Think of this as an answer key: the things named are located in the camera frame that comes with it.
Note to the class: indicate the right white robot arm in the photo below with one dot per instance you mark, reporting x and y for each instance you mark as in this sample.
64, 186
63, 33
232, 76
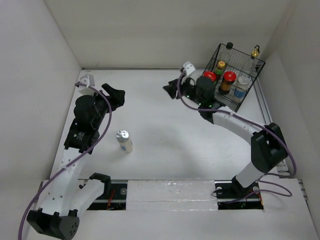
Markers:
267, 144

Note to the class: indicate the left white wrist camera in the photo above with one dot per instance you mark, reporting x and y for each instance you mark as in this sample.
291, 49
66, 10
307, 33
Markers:
84, 83

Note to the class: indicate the black-cap red-label vinegar bottle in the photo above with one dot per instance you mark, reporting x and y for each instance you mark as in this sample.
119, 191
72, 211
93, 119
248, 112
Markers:
226, 53

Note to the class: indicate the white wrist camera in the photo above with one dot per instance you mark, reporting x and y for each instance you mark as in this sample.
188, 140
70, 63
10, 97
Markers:
188, 68
84, 83

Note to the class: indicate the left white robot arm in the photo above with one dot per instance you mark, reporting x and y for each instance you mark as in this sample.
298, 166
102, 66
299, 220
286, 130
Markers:
58, 216

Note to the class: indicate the clear glass oil dispenser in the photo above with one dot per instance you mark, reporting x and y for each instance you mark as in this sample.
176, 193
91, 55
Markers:
251, 64

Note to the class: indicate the yellow-cap green-label sauce bottle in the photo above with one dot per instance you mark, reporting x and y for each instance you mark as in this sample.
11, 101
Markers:
219, 69

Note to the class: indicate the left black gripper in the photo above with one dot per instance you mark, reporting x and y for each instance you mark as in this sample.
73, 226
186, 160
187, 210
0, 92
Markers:
115, 97

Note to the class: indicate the red-lid chili jar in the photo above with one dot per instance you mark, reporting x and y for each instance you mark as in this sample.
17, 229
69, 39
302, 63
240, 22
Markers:
229, 77
211, 75

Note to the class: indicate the silver-lid white shaker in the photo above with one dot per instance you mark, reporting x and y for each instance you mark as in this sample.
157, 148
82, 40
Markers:
124, 140
241, 86

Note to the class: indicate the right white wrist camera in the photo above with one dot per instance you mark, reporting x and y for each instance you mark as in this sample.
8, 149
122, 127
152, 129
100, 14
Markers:
188, 68

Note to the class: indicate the black mounting rail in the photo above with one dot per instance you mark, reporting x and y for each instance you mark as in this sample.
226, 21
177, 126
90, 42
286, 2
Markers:
175, 196

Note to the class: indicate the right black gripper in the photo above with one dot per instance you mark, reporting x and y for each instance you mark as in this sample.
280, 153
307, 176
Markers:
172, 88

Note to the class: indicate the black wire rack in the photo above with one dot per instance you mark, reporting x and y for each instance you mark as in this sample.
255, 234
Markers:
207, 91

